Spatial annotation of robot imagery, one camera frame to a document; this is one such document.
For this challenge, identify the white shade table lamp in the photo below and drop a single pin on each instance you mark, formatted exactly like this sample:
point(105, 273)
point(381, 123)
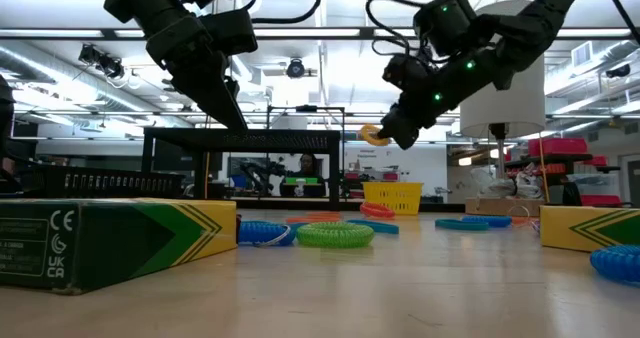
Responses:
point(520, 103)

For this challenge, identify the black storage rack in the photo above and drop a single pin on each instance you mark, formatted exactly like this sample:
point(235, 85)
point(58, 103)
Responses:
point(550, 158)

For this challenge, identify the background black robot arm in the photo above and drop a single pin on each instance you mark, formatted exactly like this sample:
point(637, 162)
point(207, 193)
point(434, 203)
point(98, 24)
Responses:
point(260, 173)

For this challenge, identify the green rectangular box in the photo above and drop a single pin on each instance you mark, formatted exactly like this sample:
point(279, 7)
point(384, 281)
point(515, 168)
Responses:
point(310, 180)

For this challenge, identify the orange rubber band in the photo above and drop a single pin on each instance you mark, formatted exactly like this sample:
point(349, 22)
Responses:
point(327, 213)
point(520, 222)
point(300, 220)

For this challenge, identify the black plastic basket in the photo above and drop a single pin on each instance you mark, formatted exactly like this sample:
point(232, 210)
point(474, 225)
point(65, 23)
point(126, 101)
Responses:
point(100, 183)

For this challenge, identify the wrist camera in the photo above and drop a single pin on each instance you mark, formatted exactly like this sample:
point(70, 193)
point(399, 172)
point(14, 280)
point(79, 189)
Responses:
point(402, 73)
point(230, 32)

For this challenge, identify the large red storage bin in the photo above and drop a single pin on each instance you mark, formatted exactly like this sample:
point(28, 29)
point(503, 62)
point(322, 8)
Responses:
point(557, 146)

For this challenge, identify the person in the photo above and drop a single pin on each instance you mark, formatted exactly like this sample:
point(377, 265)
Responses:
point(308, 164)

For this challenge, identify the black metal rig frame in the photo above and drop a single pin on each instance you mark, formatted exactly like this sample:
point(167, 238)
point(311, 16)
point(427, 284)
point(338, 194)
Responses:
point(305, 108)

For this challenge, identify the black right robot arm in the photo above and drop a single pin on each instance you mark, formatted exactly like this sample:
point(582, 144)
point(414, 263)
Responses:
point(530, 23)

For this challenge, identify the black mesh desk shelf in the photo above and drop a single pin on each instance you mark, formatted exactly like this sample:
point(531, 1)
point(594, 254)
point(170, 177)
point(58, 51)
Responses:
point(240, 140)

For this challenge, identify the orange coil wristband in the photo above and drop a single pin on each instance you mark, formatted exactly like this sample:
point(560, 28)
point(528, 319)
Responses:
point(377, 211)

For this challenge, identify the orange storage bin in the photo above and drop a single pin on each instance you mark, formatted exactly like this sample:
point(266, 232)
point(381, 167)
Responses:
point(550, 168)

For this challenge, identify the black aluminium frame rail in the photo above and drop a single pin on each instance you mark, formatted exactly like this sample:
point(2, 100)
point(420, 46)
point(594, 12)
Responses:
point(440, 208)

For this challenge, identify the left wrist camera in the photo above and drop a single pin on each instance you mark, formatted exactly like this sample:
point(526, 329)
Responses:
point(230, 32)

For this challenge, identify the clear storage bin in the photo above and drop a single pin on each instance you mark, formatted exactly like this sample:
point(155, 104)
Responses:
point(595, 183)

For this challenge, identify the black ceiling camera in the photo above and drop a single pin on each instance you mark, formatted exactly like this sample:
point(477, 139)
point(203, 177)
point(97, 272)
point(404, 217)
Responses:
point(295, 69)

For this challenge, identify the yellow coil wristband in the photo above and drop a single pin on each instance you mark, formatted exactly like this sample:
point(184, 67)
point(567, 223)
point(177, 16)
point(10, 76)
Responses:
point(370, 141)

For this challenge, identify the yellow plastic basket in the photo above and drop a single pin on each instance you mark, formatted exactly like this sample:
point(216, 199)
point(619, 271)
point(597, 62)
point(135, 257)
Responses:
point(400, 195)

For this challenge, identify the yellow pole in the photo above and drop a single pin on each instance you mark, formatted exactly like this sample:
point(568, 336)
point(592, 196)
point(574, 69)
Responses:
point(542, 168)

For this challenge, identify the small red storage bin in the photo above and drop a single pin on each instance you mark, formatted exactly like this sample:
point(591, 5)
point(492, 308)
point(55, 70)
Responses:
point(595, 160)

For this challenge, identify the green coil wristband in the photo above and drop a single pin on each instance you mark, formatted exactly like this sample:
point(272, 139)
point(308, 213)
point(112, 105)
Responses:
point(335, 235)

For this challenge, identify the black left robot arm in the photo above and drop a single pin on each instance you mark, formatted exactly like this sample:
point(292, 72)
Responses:
point(140, 5)

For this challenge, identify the Crayola crayon box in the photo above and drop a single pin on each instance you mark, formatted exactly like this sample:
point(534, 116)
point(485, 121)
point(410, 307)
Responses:
point(125, 238)
point(565, 228)

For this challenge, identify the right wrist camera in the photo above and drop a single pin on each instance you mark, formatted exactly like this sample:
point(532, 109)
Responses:
point(402, 73)

